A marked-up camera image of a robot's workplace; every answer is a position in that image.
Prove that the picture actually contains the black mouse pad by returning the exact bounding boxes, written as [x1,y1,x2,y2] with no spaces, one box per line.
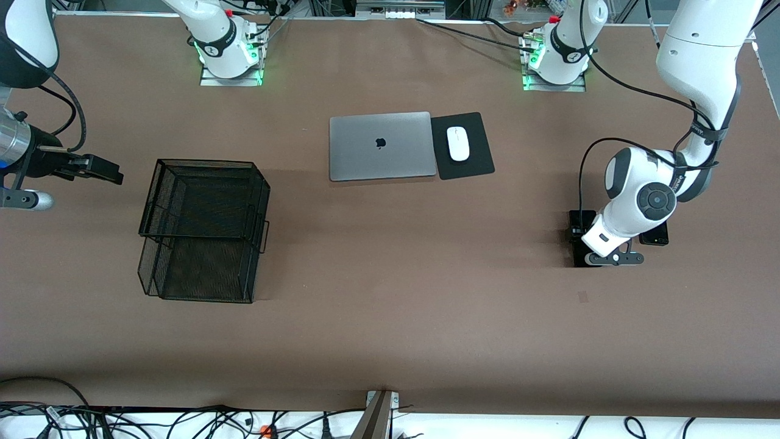
[430,112,495,180]

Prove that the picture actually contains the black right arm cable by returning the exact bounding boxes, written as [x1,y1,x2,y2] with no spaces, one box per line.
[0,24,89,153]

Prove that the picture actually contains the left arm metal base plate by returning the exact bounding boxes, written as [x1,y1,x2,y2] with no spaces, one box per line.
[521,30,587,92]

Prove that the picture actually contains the white computer mouse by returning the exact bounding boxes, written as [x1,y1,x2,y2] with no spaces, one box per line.
[447,126,470,162]

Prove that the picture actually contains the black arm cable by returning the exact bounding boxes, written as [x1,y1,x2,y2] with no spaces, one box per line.
[578,0,741,214]
[0,24,89,153]

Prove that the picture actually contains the thin black floor cable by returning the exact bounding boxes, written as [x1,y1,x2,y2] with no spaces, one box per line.
[91,404,366,439]

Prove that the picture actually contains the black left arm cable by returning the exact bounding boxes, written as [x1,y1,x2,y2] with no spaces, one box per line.
[578,0,741,214]

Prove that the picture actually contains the short curved black cable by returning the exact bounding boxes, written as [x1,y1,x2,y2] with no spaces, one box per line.
[484,17,531,38]

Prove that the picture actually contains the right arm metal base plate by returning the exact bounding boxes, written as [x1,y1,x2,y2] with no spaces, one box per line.
[200,27,264,87]

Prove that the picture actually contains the grey power strip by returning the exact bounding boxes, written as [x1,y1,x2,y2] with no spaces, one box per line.
[355,0,445,20]

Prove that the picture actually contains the black flip phone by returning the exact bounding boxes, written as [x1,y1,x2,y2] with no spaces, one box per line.
[640,223,670,246]

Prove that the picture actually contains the silver closed laptop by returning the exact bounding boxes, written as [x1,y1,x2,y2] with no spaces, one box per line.
[329,111,438,182]

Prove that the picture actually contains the black two-tier mesh tray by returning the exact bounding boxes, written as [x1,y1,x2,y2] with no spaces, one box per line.
[138,159,272,304]

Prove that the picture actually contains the thick black looped cable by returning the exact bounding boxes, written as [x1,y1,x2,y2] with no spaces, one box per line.
[0,376,92,439]

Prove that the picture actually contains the long black table cable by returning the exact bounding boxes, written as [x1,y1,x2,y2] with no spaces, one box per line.
[416,18,537,52]

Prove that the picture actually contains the grey metal camera bracket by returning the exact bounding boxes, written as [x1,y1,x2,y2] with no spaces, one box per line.
[350,390,401,439]

